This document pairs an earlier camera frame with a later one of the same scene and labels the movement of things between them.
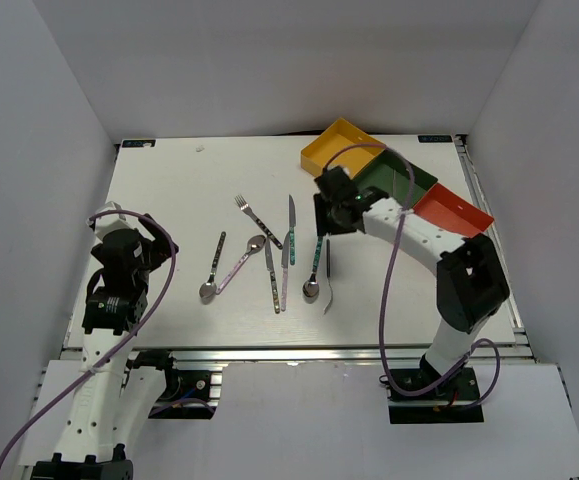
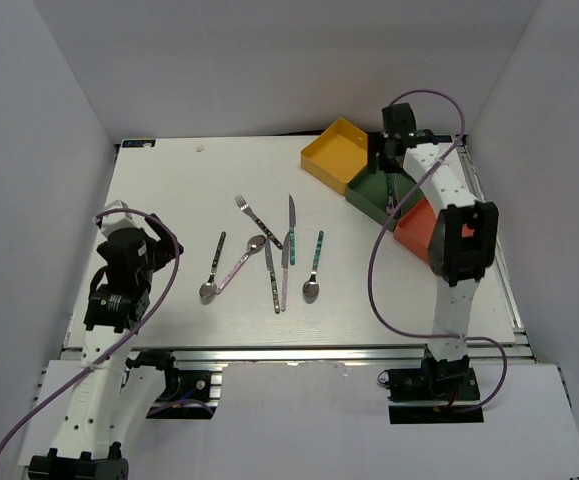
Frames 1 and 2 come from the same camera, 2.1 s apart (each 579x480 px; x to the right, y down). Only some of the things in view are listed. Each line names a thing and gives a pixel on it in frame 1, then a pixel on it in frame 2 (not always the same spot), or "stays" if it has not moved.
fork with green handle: [328, 270] → [391, 188]
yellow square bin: [339, 135] stays
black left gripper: [159, 247] stays
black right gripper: [323, 224] → [377, 142]
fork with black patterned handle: [244, 206] stays
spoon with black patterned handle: [208, 290] stays
